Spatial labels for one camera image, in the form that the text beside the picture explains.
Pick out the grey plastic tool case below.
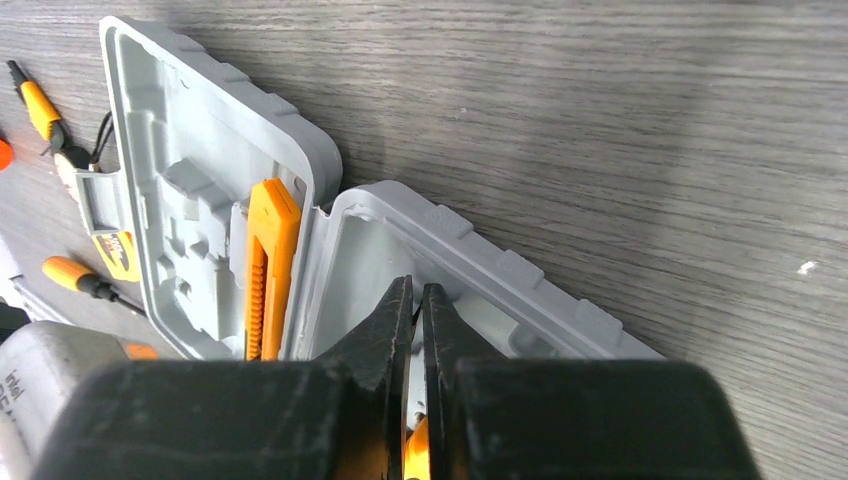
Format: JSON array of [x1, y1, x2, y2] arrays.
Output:
[[76, 16, 656, 360]]

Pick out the orange tape measure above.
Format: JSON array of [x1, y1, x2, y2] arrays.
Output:
[[50, 112, 140, 282]]

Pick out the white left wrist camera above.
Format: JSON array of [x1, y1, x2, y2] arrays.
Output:
[[1, 321, 160, 479]]

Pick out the black orange-tipped tool handle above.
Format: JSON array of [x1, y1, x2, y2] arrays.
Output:
[[0, 139, 15, 170]]

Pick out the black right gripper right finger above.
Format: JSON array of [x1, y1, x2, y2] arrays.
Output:
[[421, 283, 760, 479]]

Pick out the small orange screwdriver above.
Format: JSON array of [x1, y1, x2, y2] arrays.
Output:
[[404, 416, 431, 480]]

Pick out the orange utility knife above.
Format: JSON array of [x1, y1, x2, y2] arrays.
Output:
[[245, 178, 301, 361]]

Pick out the orange phillips screwdriver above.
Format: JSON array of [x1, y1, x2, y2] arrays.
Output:
[[42, 256, 146, 317]]

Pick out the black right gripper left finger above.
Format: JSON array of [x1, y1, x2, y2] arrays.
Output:
[[33, 276, 413, 479]]

